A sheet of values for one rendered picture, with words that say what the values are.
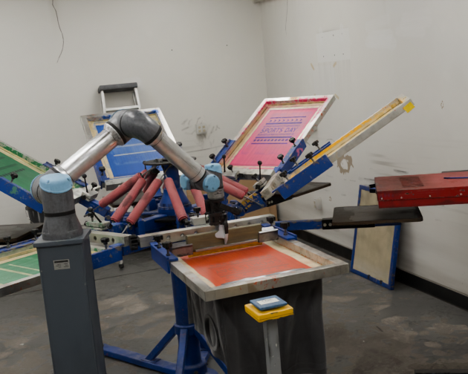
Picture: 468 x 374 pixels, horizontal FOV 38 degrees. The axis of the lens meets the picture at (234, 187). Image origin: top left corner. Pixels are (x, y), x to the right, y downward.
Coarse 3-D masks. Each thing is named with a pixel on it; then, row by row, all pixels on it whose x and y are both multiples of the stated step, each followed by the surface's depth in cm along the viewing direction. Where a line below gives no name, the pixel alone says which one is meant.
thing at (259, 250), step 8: (248, 248) 316; (256, 248) 315; (264, 248) 313; (272, 248) 312; (232, 256) 304; (240, 256) 303; (248, 256) 302; (256, 256) 300; (280, 256) 297; (288, 256) 296; (296, 264) 282; (304, 264) 281
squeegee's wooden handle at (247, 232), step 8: (256, 224) 315; (208, 232) 308; (232, 232) 311; (240, 232) 312; (248, 232) 314; (256, 232) 315; (192, 240) 305; (200, 240) 306; (208, 240) 308; (216, 240) 309; (232, 240) 312; (240, 240) 313; (192, 248) 305; (200, 248) 307
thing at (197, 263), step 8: (184, 256) 312; (200, 256) 309; (208, 256) 308; (216, 256) 307; (224, 256) 305; (192, 264) 297; (200, 264) 296; (208, 264) 294; (200, 272) 283; (208, 272) 282; (216, 280) 270; (224, 280) 269; (232, 280) 268
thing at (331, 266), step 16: (272, 240) 326; (288, 240) 309; (320, 256) 279; (176, 272) 282; (192, 272) 271; (288, 272) 260; (304, 272) 258; (320, 272) 261; (336, 272) 263; (192, 288) 260; (208, 288) 249; (224, 288) 248; (240, 288) 250; (256, 288) 252; (272, 288) 255
